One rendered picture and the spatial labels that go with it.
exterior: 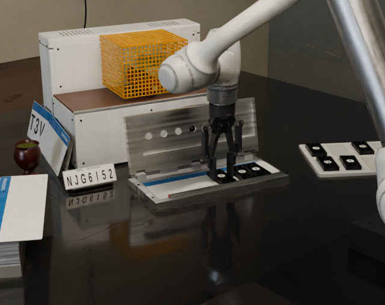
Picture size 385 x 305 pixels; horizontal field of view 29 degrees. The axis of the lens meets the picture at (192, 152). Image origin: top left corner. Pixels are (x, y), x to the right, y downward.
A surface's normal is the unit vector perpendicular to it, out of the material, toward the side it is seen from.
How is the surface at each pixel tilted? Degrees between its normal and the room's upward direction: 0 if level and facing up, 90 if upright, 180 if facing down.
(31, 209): 0
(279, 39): 90
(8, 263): 90
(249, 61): 90
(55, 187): 0
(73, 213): 0
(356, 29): 80
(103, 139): 90
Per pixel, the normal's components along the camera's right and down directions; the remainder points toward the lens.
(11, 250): 0.14, 0.35
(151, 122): 0.44, 0.12
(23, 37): 0.66, 0.26
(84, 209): 0.00, -0.94
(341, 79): -0.75, 0.24
